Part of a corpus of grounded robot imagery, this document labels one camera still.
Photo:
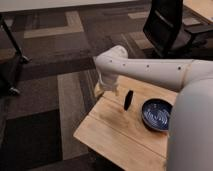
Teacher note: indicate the black chair base left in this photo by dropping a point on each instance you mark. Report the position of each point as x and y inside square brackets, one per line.
[11, 62]

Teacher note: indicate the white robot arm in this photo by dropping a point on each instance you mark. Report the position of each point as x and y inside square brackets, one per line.
[190, 134]

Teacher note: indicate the black office chair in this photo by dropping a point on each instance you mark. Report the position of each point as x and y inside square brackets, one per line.
[165, 31]

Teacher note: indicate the blue patterned bowl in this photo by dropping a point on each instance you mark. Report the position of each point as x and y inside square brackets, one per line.
[155, 113]

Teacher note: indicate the black eraser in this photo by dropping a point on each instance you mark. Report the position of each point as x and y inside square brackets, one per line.
[128, 100]

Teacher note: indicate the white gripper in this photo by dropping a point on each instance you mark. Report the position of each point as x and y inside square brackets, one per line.
[107, 82]

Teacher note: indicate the wooden desk top right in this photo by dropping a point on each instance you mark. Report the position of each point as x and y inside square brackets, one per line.
[203, 8]

